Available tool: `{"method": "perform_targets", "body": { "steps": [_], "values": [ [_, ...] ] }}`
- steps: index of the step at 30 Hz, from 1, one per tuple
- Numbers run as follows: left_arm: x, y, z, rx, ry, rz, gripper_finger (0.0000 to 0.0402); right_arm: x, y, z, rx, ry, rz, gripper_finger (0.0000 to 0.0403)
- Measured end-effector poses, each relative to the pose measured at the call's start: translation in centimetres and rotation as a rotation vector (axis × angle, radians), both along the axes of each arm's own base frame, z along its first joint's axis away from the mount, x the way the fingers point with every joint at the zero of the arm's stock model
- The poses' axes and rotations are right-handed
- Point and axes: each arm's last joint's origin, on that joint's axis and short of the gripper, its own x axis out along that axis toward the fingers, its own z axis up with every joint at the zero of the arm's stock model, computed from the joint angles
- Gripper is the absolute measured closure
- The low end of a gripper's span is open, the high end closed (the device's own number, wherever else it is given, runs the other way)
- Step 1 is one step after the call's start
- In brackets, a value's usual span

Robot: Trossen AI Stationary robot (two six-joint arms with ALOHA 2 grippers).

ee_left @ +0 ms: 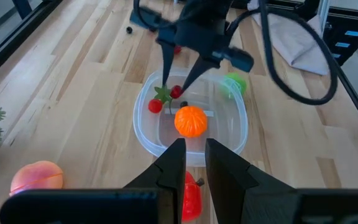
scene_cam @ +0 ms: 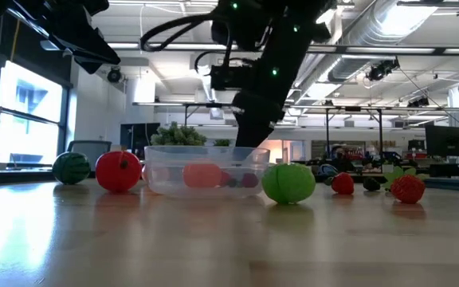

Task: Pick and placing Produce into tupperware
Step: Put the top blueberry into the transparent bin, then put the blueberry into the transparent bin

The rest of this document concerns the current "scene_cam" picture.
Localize green striped toy watermelon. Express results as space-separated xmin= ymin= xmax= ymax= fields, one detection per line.
xmin=51 ymin=151 xmax=92 ymax=186

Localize silver ceiling duct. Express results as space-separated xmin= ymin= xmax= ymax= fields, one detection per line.
xmin=324 ymin=0 xmax=437 ymax=85

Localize black ceiling camera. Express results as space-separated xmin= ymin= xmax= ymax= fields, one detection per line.
xmin=367 ymin=57 xmax=401 ymax=83

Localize office chair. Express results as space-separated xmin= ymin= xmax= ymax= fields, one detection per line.
xmin=66 ymin=139 xmax=113 ymax=173

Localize clear plastic tupperware container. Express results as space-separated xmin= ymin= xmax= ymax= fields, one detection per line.
xmin=143 ymin=145 xmax=271 ymax=199

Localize small red toy tomato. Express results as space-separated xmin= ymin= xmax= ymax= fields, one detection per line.
xmin=324 ymin=171 xmax=355 ymax=196

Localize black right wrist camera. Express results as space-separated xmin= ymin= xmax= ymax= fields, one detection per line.
xmin=210 ymin=63 xmax=254 ymax=92

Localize black ceiling spotlight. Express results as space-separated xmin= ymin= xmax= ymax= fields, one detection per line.
xmin=107 ymin=66 xmax=122 ymax=84

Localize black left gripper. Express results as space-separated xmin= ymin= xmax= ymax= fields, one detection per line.
xmin=6 ymin=0 xmax=121 ymax=75

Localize potted green succulent plant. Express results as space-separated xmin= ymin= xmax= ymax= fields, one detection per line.
xmin=150 ymin=121 xmax=208 ymax=147

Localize black computer monitor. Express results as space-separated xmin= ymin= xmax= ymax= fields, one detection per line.
xmin=120 ymin=122 xmax=162 ymax=149
xmin=424 ymin=124 xmax=459 ymax=159

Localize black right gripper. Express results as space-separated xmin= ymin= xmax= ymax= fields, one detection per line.
xmin=231 ymin=89 xmax=286 ymax=160

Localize orange toy tangerine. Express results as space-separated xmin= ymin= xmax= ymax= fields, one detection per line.
xmin=182 ymin=163 xmax=223 ymax=189

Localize person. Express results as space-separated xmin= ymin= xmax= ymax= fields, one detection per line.
xmin=330 ymin=143 xmax=351 ymax=171

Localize dark toy blackberry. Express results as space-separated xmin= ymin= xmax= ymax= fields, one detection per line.
xmin=363 ymin=176 xmax=382 ymax=192

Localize green toy cabbage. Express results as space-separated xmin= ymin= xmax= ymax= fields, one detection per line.
xmin=261 ymin=162 xmax=317 ymax=206

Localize long ceiling light bar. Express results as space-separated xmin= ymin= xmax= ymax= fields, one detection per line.
xmin=105 ymin=41 xmax=459 ymax=56

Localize dark red toy raspberry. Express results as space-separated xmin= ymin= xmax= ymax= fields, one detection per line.
xmin=241 ymin=172 xmax=260 ymax=189

